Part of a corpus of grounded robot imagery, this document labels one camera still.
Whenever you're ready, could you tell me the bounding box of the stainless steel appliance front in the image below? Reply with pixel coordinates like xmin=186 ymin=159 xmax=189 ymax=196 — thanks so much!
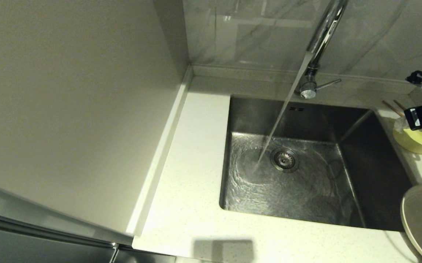
xmin=0 ymin=208 xmax=177 ymax=263

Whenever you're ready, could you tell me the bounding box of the stainless steel sink basin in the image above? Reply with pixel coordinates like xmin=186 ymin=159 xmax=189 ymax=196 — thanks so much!
xmin=219 ymin=95 xmax=418 ymax=232

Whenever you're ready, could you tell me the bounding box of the yellow plastic bowl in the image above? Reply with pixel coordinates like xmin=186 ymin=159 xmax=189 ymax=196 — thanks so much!
xmin=393 ymin=126 xmax=422 ymax=154

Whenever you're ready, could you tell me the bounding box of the grey cabinet side panel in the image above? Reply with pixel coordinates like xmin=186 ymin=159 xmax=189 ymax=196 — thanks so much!
xmin=0 ymin=0 xmax=190 ymax=245

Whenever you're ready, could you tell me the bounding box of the round metal drain strainer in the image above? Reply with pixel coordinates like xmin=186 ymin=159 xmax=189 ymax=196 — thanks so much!
xmin=270 ymin=147 xmax=301 ymax=173

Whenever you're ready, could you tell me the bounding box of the chrome faucet lever handle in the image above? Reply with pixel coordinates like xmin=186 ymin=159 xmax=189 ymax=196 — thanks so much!
xmin=315 ymin=79 xmax=342 ymax=91

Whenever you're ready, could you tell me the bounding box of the chrome kitchen faucet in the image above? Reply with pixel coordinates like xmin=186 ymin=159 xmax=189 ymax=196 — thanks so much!
xmin=294 ymin=0 xmax=350 ymax=100

